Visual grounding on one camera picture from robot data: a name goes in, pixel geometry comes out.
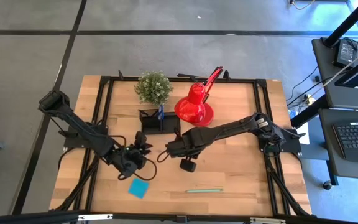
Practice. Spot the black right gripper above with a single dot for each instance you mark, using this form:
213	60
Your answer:
182	149

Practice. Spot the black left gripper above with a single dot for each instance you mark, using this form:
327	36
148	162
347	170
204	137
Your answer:
129	160

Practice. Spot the black mesh desk organizer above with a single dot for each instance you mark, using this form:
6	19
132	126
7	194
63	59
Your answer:
152	126

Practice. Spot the teal sticky note pad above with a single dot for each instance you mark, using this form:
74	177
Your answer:
139	188

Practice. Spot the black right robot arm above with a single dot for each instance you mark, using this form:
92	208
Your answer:
235	126

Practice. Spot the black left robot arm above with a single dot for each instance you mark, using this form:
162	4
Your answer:
82	130

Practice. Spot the grey office desk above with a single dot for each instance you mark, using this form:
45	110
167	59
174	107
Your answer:
353	171
325	77

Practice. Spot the red desk lamp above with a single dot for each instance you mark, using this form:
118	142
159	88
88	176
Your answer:
193	107

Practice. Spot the green potted plant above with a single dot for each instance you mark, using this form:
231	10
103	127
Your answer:
153	88

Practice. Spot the white paper sheet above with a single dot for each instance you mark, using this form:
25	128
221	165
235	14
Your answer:
304	137

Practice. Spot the black desk leg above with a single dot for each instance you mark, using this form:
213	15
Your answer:
309	113

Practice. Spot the yellow power plug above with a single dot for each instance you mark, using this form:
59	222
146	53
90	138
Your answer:
310	100

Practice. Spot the black caster wheel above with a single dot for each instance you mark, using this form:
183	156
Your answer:
327	185

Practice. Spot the black keyboard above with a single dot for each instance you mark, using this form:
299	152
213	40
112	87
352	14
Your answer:
356	137

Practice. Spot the black power adapter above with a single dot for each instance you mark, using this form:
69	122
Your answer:
345	53

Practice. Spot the black diagonal pole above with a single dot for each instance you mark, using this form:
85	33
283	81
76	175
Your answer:
350	21

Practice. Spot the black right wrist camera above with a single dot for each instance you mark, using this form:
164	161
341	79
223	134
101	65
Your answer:
188	165

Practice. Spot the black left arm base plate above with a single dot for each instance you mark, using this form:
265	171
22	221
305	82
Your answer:
73	141

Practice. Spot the black aluminium table frame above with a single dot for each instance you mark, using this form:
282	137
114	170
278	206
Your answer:
235	80

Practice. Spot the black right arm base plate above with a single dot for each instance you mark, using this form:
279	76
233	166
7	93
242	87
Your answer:
292	146

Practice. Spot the black rig rail silver brackets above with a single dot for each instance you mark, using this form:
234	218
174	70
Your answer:
42	217

